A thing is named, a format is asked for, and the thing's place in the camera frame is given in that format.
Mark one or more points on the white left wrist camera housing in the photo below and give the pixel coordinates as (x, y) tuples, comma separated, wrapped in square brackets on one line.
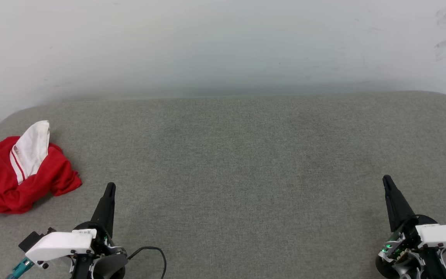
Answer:
[(60, 245)]

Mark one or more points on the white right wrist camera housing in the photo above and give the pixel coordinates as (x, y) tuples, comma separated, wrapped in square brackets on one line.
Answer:
[(445, 235)]

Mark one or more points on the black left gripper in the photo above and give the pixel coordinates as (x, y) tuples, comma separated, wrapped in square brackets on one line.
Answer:
[(108, 265)]

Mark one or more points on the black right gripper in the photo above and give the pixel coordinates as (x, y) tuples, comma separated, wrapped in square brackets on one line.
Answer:
[(405, 255)]

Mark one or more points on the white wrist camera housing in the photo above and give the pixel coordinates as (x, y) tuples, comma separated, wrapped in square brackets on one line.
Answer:
[(60, 245), (445, 235)]

